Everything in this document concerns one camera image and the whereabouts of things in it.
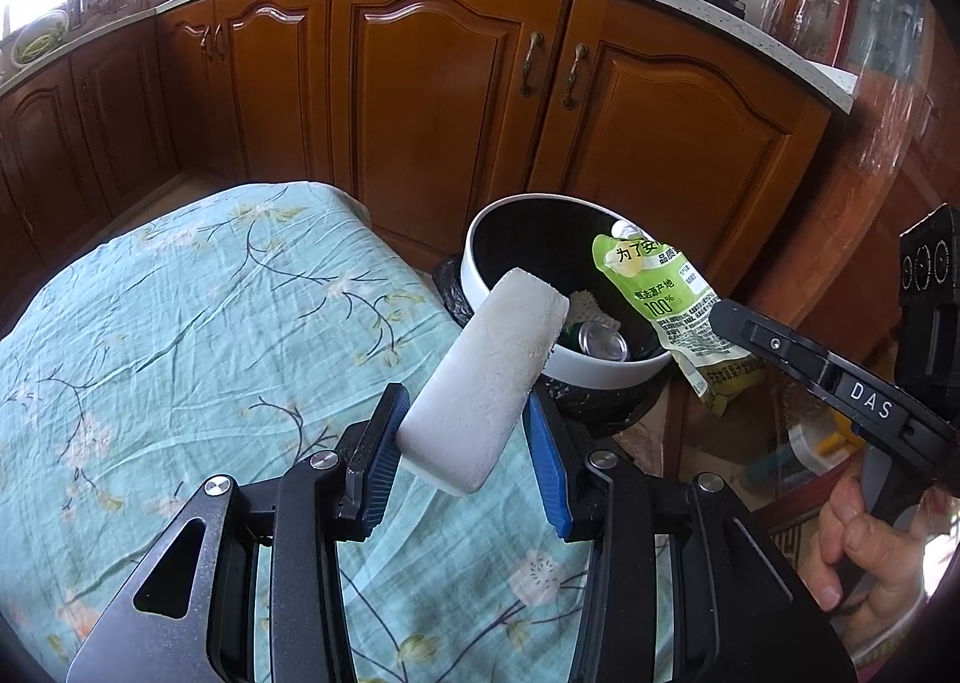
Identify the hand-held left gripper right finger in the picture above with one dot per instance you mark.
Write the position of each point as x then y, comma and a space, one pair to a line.
549, 477

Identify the green plastic pouch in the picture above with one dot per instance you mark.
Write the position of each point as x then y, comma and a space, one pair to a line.
660, 293

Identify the black trash bag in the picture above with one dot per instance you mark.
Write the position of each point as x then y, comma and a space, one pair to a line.
525, 240

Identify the white colander with greens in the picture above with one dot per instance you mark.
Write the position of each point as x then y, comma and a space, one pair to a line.
41, 38

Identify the person's right hand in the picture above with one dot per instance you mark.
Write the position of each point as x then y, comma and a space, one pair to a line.
900, 563

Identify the floral turquoise tablecloth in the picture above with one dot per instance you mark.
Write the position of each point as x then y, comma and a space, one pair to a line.
187, 323

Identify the green drink can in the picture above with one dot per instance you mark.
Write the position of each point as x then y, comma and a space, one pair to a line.
604, 342

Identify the white foam block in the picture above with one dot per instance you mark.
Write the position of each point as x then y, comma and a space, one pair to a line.
480, 383

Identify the white round trash bin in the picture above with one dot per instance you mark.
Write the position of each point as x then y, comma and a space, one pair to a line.
600, 375

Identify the film-wrapped wooden cupboard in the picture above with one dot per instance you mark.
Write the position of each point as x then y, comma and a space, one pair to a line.
862, 128

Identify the wooden kitchen cabinet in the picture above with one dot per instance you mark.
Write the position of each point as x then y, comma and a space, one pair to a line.
427, 75

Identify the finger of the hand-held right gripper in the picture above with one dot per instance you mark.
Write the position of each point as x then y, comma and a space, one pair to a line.
772, 344

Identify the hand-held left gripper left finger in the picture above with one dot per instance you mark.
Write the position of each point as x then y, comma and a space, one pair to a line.
382, 462

